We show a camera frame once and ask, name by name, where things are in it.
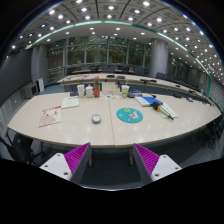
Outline red and white booklet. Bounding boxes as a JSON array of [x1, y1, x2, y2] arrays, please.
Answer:
[[39, 106, 61, 127]]

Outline white lidded jar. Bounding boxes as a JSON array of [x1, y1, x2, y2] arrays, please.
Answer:
[[85, 85, 93, 98]]

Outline white paper cup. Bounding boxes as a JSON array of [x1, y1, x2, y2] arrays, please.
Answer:
[[77, 84, 85, 98]]

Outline small printed cards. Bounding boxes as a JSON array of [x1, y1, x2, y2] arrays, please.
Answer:
[[100, 95, 119, 100]]

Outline red water bottle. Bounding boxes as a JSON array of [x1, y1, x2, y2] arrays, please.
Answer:
[[94, 77, 100, 98]]

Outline green and white cup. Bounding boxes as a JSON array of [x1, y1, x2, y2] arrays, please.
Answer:
[[121, 85, 130, 98]]

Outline white notebook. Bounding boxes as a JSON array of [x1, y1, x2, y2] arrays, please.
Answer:
[[135, 97, 150, 107]]

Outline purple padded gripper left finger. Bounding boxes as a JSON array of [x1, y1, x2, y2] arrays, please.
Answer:
[[41, 143, 92, 184]]

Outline long beige rear table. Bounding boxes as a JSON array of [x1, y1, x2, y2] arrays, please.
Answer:
[[58, 73, 210, 102]]

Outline grey computer mouse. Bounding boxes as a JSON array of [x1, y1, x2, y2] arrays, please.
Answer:
[[92, 114, 101, 124]]

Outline white paper sheet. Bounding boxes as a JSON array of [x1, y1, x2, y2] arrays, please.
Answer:
[[61, 97, 79, 109]]

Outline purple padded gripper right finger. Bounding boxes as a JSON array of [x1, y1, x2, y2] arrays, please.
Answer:
[[133, 144, 181, 185]]

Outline grey box cabinet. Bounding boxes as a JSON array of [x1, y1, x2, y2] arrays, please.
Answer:
[[24, 83, 39, 98]]

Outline black office chair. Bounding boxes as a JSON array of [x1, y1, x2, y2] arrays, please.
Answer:
[[0, 134, 43, 164]]

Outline round teal mouse pad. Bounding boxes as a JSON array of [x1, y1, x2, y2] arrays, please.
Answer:
[[116, 107, 143, 123]]

